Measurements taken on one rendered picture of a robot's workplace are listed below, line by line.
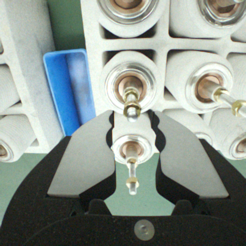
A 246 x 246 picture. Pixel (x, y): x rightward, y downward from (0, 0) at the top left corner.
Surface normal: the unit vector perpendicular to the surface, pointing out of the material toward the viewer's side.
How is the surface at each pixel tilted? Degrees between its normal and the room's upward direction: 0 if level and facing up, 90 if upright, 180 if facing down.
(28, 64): 90
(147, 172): 0
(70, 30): 0
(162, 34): 0
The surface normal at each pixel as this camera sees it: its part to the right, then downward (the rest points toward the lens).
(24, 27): 1.00, -0.03
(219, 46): -0.02, 0.52
